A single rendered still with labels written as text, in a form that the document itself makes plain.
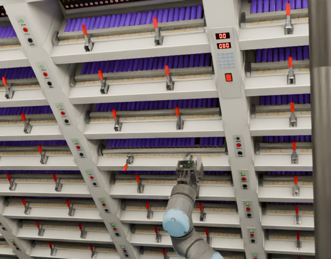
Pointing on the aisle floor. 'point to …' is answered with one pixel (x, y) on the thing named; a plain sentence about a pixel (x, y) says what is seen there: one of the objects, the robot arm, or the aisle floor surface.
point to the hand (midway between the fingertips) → (194, 158)
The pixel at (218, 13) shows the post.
